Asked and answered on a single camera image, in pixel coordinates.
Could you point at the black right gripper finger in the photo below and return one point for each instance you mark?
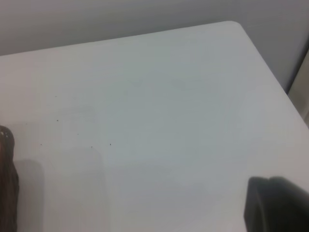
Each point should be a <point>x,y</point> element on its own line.
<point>280,207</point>

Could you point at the black wicker basket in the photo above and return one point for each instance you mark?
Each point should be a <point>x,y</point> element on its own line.
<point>10,145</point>

